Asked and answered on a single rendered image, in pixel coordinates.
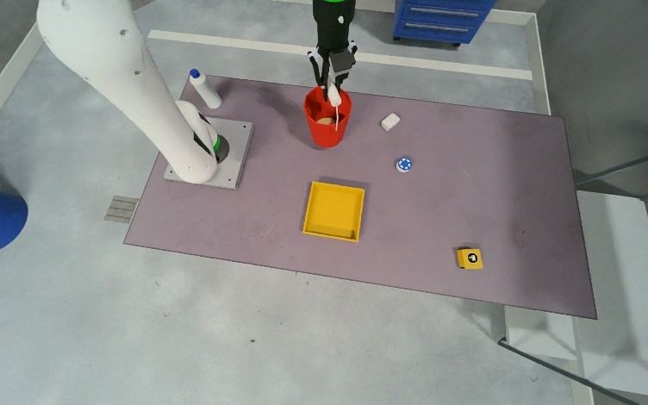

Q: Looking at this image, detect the white bottle with blue cap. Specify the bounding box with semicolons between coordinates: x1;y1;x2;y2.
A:
190;69;222;109

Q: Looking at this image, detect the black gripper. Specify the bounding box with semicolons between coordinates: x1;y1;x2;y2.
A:
308;23;358;102

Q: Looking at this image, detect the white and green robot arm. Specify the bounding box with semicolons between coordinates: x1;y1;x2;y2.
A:
37;0;356;184

